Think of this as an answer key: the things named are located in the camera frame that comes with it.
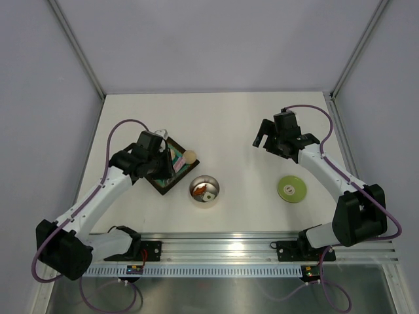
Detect pink metal tongs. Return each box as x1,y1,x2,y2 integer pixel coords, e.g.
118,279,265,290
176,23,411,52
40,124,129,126
173,156,186,173

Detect beige bun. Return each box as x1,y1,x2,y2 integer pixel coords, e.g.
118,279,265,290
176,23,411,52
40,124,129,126
183,150,197,165
170,149,176,160

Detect green round lid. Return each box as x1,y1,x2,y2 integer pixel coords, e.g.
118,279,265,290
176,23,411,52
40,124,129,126
277,175,308,203

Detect orange shrimp piece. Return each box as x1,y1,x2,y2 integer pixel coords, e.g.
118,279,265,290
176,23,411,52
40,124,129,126
192,184,207,196

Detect steel round bowl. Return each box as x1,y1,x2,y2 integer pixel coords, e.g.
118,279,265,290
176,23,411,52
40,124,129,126
189,175,221,209

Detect sushi roll piece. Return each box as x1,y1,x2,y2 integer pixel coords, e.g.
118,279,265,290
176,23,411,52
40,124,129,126
202,192,217,203

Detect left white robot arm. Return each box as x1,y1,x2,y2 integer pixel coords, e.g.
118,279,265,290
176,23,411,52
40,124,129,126
31,130,175,280

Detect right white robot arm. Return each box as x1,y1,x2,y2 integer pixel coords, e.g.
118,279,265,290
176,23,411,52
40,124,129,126
253,109,388,260

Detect black teal lunch tray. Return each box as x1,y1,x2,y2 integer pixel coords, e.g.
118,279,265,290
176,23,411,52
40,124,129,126
146,137,200,196

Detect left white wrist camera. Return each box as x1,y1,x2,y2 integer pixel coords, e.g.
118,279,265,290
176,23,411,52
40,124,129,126
155,130,168,140

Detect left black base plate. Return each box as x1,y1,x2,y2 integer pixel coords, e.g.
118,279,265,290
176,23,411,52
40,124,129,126
104,240,162,262

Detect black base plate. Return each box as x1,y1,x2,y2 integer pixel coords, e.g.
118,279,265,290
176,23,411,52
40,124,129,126
104,240,162,262
270,240,337,262

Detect aluminium mounting rail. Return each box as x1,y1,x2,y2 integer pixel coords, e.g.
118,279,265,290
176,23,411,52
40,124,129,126
88,231,399,264

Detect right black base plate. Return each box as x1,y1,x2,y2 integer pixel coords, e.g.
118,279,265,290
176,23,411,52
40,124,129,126
270,240,337,262

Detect white slotted cable duct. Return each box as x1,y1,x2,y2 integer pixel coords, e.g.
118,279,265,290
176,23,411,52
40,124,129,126
84,264,302,278

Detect right aluminium frame post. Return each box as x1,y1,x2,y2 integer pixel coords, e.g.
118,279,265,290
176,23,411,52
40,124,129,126
329,0,392,101

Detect aluminium frame post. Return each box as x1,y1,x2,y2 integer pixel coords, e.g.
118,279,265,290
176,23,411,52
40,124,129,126
46,0,106,104
329,0,392,101

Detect left aluminium frame post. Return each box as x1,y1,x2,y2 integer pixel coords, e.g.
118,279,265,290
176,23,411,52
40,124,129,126
46,0,106,104

